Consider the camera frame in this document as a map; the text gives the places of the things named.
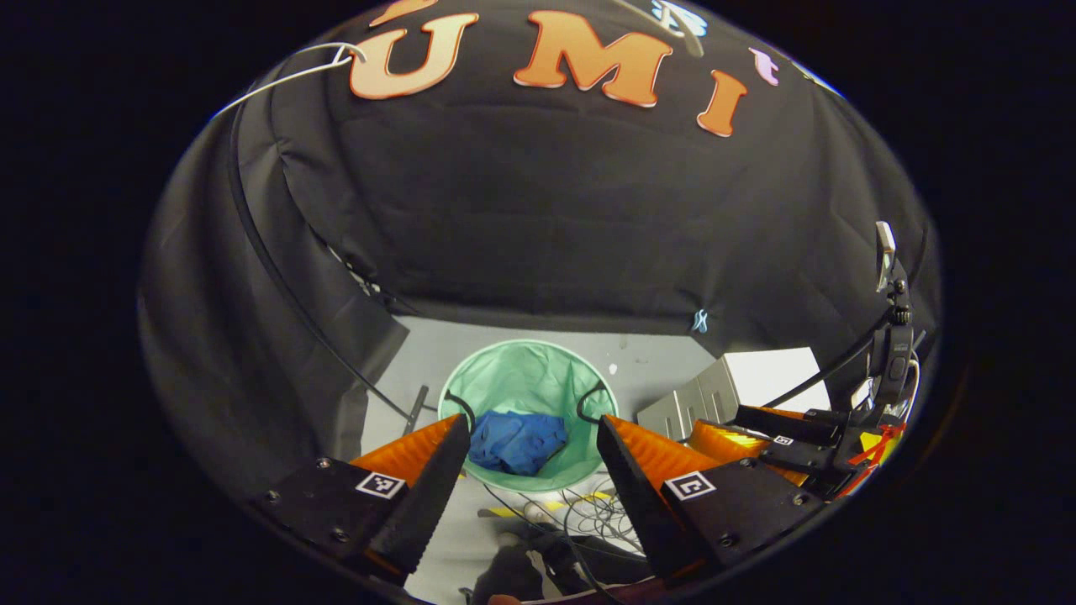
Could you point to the dark cloth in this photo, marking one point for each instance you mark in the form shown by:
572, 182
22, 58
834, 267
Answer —
521, 571

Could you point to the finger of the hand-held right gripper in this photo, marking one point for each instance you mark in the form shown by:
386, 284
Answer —
790, 424
723, 441

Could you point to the black backdrop cloth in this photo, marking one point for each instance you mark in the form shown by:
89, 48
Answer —
546, 227

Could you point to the green laundry hamper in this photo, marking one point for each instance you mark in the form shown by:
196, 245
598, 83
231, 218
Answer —
530, 378

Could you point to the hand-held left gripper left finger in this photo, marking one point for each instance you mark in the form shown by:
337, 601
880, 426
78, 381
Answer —
424, 496

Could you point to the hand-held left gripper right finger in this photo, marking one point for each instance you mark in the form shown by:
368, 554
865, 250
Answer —
639, 496

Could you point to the black clothes rack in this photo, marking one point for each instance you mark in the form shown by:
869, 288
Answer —
278, 277

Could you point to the small pale blue clip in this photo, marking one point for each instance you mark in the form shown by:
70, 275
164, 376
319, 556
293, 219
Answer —
700, 320

